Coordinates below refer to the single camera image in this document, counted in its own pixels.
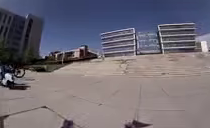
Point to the bicycle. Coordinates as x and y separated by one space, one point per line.
19 72

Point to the robot's own part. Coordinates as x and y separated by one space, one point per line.
135 124
67 124

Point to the grey concrete slab plaza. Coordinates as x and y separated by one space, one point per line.
109 96

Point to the small white building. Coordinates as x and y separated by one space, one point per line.
204 46

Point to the low brown building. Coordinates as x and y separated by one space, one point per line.
73 54

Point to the dark glass tall building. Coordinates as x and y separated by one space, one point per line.
16 31

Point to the white striped multi-storey building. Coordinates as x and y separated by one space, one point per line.
118 43

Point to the wide concrete steps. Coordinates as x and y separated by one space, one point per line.
143 65

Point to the dark green trees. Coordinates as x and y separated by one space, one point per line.
6 55

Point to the grass strip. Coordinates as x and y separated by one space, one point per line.
43 67

